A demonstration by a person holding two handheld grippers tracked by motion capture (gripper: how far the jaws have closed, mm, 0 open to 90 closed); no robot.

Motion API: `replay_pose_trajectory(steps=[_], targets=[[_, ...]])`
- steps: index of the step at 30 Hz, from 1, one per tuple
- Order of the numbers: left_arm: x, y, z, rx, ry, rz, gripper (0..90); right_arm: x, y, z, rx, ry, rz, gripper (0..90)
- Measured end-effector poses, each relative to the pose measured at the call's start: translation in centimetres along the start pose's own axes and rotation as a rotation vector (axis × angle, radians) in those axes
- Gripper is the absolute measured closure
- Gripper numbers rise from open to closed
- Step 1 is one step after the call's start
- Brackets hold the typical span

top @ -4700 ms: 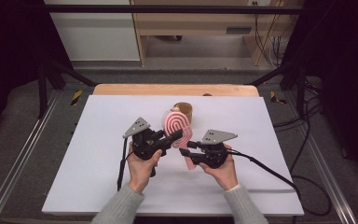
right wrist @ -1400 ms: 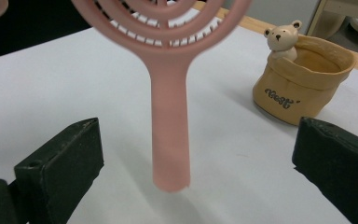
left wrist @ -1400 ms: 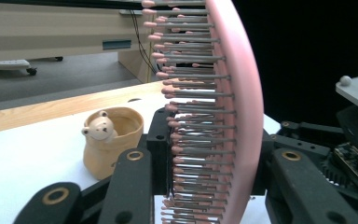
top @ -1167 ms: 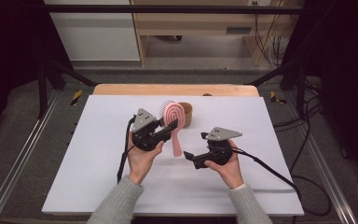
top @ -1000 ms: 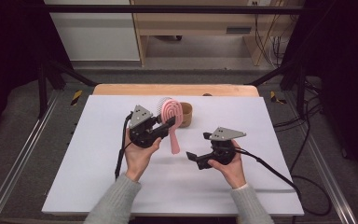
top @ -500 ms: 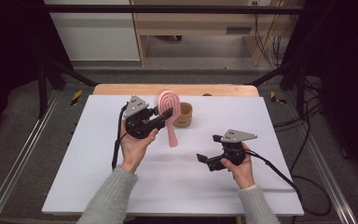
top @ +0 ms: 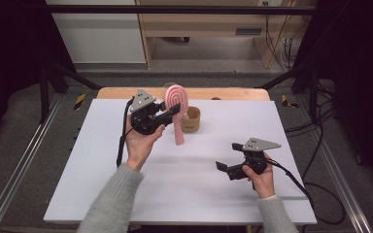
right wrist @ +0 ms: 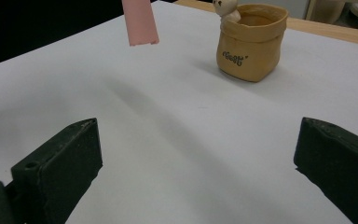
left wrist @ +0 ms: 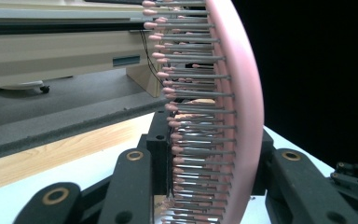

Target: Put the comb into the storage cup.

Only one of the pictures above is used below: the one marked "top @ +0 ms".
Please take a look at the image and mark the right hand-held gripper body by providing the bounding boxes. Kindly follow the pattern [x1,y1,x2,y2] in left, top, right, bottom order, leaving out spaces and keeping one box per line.
[242,137,282,175]

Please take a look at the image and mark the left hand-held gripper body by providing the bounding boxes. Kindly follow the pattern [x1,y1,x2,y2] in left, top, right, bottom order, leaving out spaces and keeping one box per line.
[129,88,173,135]

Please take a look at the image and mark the small brown cup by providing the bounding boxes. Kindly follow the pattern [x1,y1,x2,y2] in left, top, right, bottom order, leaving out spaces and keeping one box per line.
[180,106,202,134]

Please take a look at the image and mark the person's right hand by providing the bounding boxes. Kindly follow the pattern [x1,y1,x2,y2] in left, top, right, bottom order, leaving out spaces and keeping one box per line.
[242,154,277,199]

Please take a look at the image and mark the person's left hand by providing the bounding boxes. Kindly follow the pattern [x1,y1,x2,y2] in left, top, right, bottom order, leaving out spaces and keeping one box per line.
[124,116,166,173]

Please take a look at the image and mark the yellow black tape marker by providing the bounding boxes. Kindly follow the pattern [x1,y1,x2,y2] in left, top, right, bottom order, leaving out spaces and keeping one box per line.
[281,94,299,110]
[73,93,87,111]

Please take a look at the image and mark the white cabinet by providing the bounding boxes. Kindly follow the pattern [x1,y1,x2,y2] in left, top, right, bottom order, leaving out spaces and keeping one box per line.
[45,0,148,64]

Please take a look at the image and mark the black stand leg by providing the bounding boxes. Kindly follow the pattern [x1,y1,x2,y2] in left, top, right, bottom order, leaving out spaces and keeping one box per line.
[39,59,102,124]
[254,61,322,124]

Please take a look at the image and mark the wooden desk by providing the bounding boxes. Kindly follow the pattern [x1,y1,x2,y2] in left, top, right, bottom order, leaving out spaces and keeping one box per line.
[135,0,319,70]

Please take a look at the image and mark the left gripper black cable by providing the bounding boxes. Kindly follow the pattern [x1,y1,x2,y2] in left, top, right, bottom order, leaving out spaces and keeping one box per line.
[116,98,134,168]

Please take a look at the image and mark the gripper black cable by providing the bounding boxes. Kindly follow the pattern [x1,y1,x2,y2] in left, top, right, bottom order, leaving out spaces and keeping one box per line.
[116,98,134,168]
[265,158,347,226]

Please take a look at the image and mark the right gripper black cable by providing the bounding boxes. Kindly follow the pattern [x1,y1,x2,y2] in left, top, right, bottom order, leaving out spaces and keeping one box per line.
[265,158,347,226]

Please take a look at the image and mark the black floor cables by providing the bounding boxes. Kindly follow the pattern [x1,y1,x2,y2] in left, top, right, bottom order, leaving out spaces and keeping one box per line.
[285,81,338,183]

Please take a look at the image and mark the black metal frame bar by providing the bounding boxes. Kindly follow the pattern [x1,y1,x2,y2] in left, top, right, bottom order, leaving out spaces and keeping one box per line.
[45,4,317,16]

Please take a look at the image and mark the metal floor rail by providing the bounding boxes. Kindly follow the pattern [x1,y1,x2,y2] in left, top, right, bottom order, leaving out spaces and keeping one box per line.
[0,93,63,233]
[317,139,373,233]

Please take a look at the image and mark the bundle of hanging cables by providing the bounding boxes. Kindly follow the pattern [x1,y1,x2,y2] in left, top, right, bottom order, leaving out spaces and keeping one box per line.
[264,14,303,71]

